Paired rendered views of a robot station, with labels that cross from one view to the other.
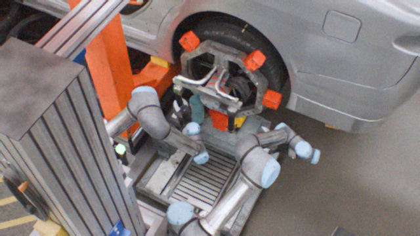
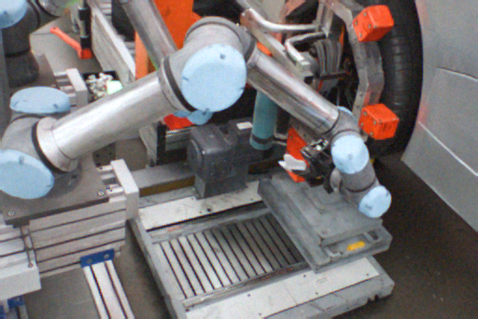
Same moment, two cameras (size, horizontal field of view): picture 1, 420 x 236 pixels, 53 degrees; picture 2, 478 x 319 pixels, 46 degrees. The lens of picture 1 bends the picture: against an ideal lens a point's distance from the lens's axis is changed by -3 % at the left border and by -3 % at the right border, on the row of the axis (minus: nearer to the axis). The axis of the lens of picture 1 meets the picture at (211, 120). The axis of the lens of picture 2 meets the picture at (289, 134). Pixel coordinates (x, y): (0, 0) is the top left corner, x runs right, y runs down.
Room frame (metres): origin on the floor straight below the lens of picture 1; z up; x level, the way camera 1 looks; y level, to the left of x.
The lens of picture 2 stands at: (0.14, -0.78, 1.75)
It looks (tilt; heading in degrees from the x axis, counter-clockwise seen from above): 35 degrees down; 26
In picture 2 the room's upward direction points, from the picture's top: 11 degrees clockwise
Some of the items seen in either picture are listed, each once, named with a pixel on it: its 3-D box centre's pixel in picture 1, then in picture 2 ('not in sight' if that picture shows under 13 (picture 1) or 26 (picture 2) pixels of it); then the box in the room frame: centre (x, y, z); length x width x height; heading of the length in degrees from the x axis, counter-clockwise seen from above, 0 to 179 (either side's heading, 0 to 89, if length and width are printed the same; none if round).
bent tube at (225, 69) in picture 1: (230, 80); (316, 38); (1.55, -0.10, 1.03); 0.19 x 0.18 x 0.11; 153
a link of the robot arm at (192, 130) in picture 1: (193, 135); not in sight; (1.27, 0.09, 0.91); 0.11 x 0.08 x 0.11; 17
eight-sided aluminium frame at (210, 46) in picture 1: (222, 81); (321, 70); (1.70, -0.07, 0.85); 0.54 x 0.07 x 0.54; 63
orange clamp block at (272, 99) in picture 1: (272, 99); (377, 121); (1.56, -0.35, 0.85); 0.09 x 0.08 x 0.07; 63
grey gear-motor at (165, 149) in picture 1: (176, 130); (237, 159); (1.76, 0.25, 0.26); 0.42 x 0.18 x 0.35; 153
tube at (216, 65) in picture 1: (197, 68); (284, 11); (1.64, 0.07, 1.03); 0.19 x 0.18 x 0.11; 153
